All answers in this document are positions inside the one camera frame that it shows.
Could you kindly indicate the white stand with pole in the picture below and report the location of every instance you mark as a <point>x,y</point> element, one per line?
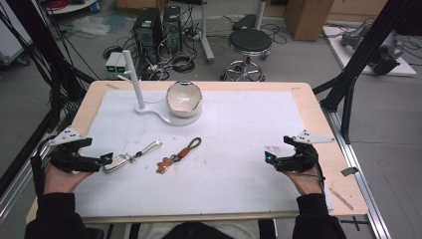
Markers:
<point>132,79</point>

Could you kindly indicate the person's left hand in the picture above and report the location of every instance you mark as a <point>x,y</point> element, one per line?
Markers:
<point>63,181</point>

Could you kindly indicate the small white device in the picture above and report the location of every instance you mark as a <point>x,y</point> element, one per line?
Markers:
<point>112,62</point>
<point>120,63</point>

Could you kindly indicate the white board with equipment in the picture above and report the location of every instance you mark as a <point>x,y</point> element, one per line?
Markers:
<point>375,53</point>

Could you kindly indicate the clear plastic bag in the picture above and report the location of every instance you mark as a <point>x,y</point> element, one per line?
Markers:
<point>91,26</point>

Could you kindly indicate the black round stool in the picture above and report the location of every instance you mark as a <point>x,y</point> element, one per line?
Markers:
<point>249,40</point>

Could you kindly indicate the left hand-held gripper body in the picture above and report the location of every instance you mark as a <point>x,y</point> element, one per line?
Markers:
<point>68,158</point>

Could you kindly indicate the black computer tower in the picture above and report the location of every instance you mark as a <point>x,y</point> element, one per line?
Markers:
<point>172,28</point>
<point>147,31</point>

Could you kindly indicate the white ceramic bowl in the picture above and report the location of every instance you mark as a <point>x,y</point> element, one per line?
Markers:
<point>184,98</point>

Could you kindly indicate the white table mat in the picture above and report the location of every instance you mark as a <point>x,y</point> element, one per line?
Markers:
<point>215,166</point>

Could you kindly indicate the black metal frame strut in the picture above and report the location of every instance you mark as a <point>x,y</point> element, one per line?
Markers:
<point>361,56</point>
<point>40,56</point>

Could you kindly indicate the black tape piece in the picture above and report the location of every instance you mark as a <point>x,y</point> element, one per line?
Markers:
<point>349,171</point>

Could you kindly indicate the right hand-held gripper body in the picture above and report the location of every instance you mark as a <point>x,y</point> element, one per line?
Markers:
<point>298,159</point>

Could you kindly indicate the person's torso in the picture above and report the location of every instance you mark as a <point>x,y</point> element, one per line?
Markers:
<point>199,230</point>

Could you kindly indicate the cardboard box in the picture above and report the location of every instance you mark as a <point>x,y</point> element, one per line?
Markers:
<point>308,20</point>

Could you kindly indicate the person's right hand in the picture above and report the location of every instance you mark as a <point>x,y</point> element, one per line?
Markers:
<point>307,182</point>

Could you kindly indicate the thin wooden stick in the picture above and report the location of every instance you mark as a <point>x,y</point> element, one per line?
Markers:
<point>341,199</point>

